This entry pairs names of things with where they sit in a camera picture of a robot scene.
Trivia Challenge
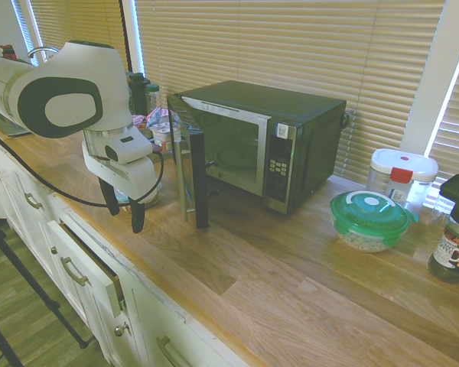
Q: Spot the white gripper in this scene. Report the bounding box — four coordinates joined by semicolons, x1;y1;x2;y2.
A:
81;141;156;235

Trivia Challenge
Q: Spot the microwave door with steel handle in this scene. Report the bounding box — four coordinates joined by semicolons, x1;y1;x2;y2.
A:
166;93;210;229

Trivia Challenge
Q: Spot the black stainless microwave oven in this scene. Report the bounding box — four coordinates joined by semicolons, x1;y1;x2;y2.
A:
166;80;347;216

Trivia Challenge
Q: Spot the glass jar behind gripper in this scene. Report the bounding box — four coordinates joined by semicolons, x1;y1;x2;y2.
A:
113;182;162;209

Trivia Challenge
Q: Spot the white half-open drawer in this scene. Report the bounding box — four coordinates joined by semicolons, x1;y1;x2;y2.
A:
47;219;124;318

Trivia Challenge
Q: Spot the yogurt cup multipack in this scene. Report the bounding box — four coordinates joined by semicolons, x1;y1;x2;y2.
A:
131;107;184;154

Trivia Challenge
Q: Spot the white kitchen cabinet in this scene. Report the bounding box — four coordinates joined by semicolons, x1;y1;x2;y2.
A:
0;129;253;367

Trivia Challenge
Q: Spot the clear jar green lid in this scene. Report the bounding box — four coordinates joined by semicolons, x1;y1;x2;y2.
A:
145;83;163;115

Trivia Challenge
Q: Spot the dark tall bottle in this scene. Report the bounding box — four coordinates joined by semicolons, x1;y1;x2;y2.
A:
127;72;151;117

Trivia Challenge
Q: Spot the small beige window blind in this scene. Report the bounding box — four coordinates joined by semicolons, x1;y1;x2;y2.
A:
29;0;129;73

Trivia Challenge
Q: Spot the round green lidded food container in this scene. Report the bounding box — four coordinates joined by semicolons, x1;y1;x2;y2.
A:
330;189;419;254

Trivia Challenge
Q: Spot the clear square container white lid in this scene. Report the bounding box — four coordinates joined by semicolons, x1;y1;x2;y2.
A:
365;148;439;217

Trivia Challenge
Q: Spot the instant coffee jar black lid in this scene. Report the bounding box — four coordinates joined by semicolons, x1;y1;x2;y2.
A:
428;174;459;284

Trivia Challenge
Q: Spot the narrow beige window blind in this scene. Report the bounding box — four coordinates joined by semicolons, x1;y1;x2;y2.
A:
422;41;459;203

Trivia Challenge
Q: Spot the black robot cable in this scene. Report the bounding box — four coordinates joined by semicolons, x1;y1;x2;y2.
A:
0;124;165;208

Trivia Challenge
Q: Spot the black camera tripod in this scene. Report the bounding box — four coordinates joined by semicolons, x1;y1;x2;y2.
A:
0;213;89;367

